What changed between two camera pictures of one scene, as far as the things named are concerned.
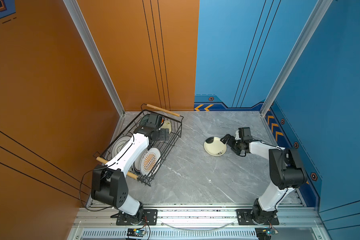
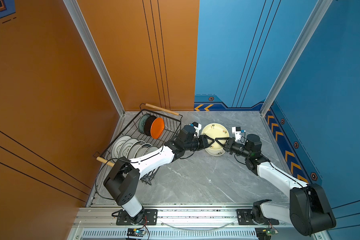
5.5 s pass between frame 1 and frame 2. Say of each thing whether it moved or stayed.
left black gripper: moved
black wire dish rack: stayed
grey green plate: stayed
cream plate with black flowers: stayed
